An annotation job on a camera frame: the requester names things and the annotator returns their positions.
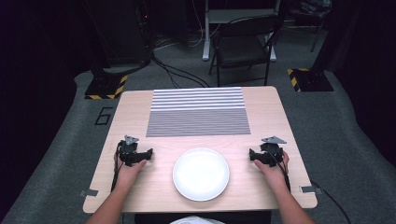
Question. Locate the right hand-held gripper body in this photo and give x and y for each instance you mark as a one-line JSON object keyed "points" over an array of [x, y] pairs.
{"points": [[272, 152]]}

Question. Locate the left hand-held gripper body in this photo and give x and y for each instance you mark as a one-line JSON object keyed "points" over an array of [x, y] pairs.
{"points": [[129, 151]]}

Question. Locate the white round plate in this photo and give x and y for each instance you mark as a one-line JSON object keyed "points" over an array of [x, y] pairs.
{"points": [[200, 174]]}

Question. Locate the person's right hand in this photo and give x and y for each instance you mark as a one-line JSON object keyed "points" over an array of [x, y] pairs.
{"points": [[272, 175]]}

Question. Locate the person's left hand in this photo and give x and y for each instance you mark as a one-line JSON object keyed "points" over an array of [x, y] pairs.
{"points": [[127, 175]]}

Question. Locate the grey tape strip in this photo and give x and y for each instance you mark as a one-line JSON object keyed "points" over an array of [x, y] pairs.
{"points": [[88, 193], [309, 189]]}

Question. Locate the striped grey white placemat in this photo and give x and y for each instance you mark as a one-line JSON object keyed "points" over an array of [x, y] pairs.
{"points": [[197, 121]]}

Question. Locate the black yellow striped stand base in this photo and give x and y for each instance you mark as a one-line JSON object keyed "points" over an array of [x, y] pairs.
{"points": [[106, 87], [311, 80]]}

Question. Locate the person's white clothing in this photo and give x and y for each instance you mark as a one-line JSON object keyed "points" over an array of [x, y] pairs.
{"points": [[196, 220]]}

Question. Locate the black folding chair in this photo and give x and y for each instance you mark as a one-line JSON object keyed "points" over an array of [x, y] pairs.
{"points": [[243, 49]]}

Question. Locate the black equipment rack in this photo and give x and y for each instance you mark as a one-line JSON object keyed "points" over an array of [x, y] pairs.
{"points": [[127, 31]]}

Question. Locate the dark background chair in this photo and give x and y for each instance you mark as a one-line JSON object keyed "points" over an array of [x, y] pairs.
{"points": [[311, 12]]}

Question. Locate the white metal desk frame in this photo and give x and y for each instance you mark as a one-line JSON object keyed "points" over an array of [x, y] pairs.
{"points": [[207, 31]]}

